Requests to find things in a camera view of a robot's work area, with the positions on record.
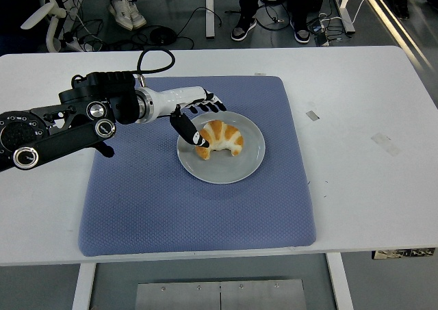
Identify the grey power strip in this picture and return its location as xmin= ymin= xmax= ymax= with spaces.
xmin=309 ymin=15 xmax=332 ymax=47

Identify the white cable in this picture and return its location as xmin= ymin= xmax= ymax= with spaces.
xmin=352 ymin=0 xmax=389 ymax=23

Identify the white desk leg narrow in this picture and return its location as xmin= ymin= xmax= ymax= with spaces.
xmin=204 ymin=0 xmax=216 ymax=39

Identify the long black cable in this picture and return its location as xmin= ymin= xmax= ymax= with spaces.
xmin=172 ymin=5 xmax=224 ymax=50

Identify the white desk leg wide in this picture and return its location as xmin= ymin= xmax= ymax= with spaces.
xmin=337 ymin=0 xmax=357 ymax=35

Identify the grey metal plate with screws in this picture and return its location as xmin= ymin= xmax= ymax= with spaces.
xmin=135 ymin=279 xmax=306 ymax=310

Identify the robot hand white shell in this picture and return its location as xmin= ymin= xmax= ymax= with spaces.
xmin=150 ymin=86 xmax=228 ymax=149

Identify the person with black-white sneakers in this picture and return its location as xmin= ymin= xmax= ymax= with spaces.
xmin=230 ymin=0 xmax=312 ymax=44

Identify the white table leg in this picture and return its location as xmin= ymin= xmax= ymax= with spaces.
xmin=326 ymin=253 xmax=355 ymax=310
xmin=70 ymin=263 xmax=97 ymax=310

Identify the clear tape piece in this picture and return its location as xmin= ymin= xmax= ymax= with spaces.
xmin=370 ymin=132 xmax=401 ymax=157

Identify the grey round plate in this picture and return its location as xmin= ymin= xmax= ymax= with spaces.
xmin=176 ymin=110 xmax=266 ymax=185

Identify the croissant bread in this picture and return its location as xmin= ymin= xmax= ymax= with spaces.
xmin=194 ymin=119 xmax=244 ymax=161

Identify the black round cable bundle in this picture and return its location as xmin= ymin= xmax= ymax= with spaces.
xmin=149 ymin=25 xmax=178 ymax=47

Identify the white office chair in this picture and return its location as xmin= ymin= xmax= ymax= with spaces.
xmin=20 ymin=0 xmax=69 ymax=53

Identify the person with dark shoe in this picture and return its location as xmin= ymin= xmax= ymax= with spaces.
xmin=391 ymin=0 xmax=411 ymax=21

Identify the blue quilted mat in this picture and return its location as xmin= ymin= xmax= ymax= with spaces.
xmin=77 ymin=75 xmax=316 ymax=258

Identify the person with white shoes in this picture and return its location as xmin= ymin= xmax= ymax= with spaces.
xmin=106 ymin=0 xmax=148 ymax=31

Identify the white power strip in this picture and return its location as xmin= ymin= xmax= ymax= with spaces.
xmin=63 ymin=37 xmax=87 ymax=53

